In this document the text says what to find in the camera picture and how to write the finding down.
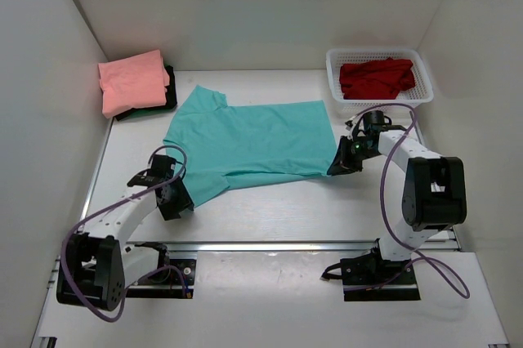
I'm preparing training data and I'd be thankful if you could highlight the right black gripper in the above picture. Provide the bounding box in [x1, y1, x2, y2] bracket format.
[327, 136, 379, 176]

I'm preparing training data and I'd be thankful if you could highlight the teal t shirt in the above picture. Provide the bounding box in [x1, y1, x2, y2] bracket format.
[163, 86, 337, 207]

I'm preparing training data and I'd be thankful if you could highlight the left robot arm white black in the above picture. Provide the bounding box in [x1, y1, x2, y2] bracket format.
[56, 154, 194, 311]

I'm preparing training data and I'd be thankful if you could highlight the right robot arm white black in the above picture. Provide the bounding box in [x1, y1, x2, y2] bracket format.
[327, 110, 467, 283]

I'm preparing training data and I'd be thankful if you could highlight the red t shirt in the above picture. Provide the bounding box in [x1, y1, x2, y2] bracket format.
[338, 58, 415, 100]

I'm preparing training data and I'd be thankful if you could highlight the green folded t shirt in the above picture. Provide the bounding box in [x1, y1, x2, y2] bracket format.
[118, 108, 168, 118]

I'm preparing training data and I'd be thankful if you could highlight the black folded t shirt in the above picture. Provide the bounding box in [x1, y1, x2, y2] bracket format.
[114, 65, 177, 122]

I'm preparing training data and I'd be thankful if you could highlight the white plastic basket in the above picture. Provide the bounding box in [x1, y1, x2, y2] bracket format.
[326, 47, 433, 116]

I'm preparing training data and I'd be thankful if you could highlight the pink folded t shirt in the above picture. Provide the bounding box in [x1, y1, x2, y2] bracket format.
[98, 50, 170, 118]

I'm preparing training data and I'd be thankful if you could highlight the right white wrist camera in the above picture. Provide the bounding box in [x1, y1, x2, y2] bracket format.
[345, 115, 361, 130]

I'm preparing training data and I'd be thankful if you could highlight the aluminium rail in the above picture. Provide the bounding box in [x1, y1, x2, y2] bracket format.
[73, 240, 458, 253]

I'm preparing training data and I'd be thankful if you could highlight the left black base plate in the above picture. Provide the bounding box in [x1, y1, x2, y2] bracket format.
[123, 242, 197, 299]

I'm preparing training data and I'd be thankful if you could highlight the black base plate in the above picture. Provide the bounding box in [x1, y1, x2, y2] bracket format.
[321, 248, 421, 302]
[123, 242, 197, 299]

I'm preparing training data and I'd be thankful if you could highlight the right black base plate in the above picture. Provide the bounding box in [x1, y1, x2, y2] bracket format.
[321, 248, 421, 302]

